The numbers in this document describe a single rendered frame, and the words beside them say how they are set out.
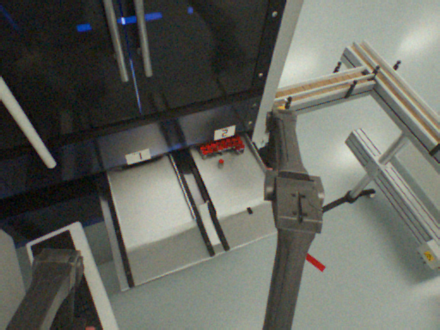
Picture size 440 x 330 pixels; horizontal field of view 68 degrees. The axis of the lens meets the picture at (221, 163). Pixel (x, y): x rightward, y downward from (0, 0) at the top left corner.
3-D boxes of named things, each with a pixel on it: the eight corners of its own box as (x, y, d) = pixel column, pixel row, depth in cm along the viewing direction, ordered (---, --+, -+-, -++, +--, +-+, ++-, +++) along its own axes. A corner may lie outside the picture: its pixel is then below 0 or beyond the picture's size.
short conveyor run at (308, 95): (252, 131, 152) (258, 107, 139) (238, 107, 159) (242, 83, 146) (369, 98, 170) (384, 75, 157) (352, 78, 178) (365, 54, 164)
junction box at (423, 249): (415, 247, 168) (425, 241, 160) (423, 244, 169) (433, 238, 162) (431, 270, 162) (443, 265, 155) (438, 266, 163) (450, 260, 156)
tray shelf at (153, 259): (94, 175, 131) (93, 173, 129) (251, 131, 149) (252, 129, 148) (122, 292, 108) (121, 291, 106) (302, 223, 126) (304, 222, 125)
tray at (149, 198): (106, 169, 130) (104, 164, 127) (168, 151, 137) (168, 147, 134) (125, 247, 114) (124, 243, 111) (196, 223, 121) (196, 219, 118)
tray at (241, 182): (186, 147, 139) (186, 142, 137) (241, 131, 146) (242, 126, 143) (216, 216, 123) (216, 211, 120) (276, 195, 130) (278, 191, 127)
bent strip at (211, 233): (198, 211, 124) (198, 204, 119) (205, 209, 124) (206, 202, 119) (212, 245, 117) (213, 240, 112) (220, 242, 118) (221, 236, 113)
